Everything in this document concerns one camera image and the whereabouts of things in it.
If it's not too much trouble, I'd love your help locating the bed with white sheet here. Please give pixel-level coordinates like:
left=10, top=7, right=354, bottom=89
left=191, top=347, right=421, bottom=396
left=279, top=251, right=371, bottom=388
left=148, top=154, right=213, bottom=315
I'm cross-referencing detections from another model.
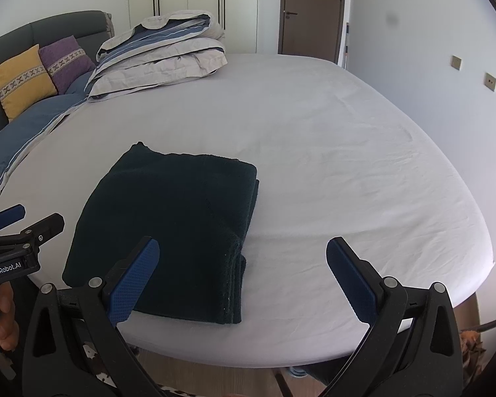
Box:
left=0, top=52, right=494, bottom=371

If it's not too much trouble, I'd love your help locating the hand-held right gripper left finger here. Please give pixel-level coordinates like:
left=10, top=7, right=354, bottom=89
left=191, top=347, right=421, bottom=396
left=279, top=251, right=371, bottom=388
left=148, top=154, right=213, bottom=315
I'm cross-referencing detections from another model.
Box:
left=21, top=237, right=166, bottom=397

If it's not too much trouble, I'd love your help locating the black cable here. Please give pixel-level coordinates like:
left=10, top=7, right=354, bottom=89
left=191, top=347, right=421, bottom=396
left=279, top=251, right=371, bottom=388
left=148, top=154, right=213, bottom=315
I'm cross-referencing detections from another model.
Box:
left=459, top=314, right=496, bottom=333

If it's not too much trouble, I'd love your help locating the person's left hand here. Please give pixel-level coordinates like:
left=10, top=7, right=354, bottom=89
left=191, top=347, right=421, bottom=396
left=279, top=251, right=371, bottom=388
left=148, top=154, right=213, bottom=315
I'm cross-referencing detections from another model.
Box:
left=0, top=283, right=21, bottom=352

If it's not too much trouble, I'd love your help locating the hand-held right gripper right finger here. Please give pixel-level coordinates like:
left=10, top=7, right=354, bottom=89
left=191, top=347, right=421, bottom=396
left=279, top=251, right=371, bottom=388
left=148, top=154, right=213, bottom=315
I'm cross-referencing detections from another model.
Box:
left=326, top=237, right=466, bottom=397

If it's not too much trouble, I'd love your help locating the dark grey headboard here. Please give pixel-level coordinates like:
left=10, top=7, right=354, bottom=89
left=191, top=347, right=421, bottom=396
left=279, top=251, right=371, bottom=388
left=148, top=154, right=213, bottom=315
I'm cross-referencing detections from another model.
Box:
left=0, top=10, right=115, bottom=154

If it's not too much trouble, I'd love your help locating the purple cushion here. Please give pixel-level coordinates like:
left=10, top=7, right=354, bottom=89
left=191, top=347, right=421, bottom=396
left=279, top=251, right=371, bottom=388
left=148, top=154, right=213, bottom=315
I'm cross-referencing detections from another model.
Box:
left=38, top=35, right=97, bottom=96

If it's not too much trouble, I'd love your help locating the brown door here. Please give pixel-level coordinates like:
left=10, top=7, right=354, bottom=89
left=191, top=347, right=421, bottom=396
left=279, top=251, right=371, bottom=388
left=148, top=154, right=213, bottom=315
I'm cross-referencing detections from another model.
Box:
left=278, top=0, right=352, bottom=65

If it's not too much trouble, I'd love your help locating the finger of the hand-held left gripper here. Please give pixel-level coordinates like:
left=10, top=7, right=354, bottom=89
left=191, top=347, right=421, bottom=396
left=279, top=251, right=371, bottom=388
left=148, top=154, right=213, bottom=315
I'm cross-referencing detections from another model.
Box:
left=19, top=213, right=65, bottom=251
left=0, top=204, right=26, bottom=236

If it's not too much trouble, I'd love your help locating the yellow cushion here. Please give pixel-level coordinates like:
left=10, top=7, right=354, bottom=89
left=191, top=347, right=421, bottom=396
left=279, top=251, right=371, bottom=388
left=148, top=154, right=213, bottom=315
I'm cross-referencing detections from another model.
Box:
left=0, top=43, right=59, bottom=122

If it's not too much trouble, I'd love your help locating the dark green knit garment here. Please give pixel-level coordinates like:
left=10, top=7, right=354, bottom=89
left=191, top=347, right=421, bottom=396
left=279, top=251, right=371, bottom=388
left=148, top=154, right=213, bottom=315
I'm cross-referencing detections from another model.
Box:
left=62, top=141, right=260, bottom=325

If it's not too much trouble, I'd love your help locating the white wardrobe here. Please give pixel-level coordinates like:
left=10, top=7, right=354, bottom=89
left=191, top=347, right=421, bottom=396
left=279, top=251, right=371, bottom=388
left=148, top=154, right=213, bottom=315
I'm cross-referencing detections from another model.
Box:
left=128, top=0, right=282, bottom=54

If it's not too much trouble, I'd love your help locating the blue pillow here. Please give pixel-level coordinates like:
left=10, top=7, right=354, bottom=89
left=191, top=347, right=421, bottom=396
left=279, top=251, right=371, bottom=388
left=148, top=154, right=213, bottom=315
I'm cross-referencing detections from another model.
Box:
left=65, top=70, right=98, bottom=97
left=0, top=93, right=87, bottom=198

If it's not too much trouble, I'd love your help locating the folded grey blue duvet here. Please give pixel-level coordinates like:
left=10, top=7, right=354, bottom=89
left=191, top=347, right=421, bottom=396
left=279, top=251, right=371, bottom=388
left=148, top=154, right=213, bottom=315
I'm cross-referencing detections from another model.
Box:
left=85, top=10, right=229, bottom=103

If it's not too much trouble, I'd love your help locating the brown crumpled object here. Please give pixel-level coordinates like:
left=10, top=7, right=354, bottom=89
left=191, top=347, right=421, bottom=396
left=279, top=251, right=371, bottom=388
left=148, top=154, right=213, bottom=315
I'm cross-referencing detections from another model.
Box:
left=459, top=329, right=486, bottom=381

